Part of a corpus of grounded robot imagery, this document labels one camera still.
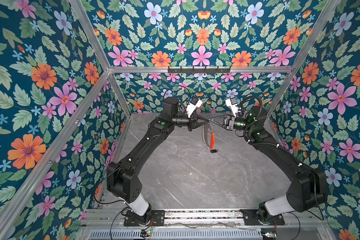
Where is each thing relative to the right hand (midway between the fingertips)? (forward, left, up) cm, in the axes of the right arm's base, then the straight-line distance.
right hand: (213, 120), depth 68 cm
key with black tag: (+5, -4, -36) cm, 36 cm away
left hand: (-1, +2, +2) cm, 3 cm away
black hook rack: (+41, +5, +1) cm, 42 cm away
